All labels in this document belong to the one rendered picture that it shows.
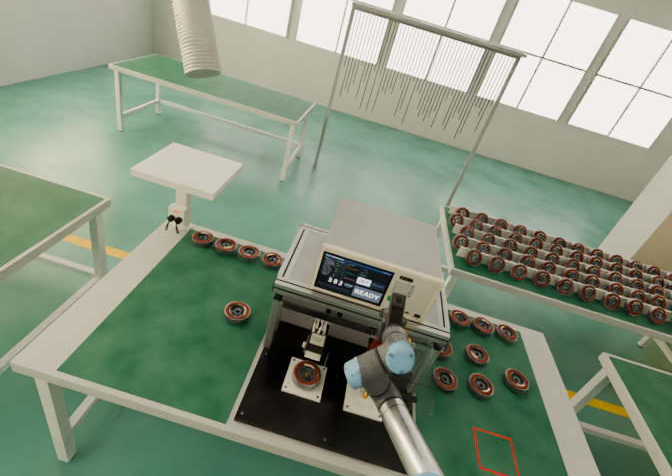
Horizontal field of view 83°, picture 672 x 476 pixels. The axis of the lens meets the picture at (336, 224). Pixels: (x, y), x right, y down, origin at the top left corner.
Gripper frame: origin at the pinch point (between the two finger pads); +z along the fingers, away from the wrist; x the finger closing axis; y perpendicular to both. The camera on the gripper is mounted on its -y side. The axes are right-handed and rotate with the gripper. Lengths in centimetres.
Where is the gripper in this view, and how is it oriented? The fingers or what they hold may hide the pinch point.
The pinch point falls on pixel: (390, 308)
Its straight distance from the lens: 136.0
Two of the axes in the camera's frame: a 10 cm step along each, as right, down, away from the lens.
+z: 0.4, -1.1, 9.9
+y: -2.9, 9.5, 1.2
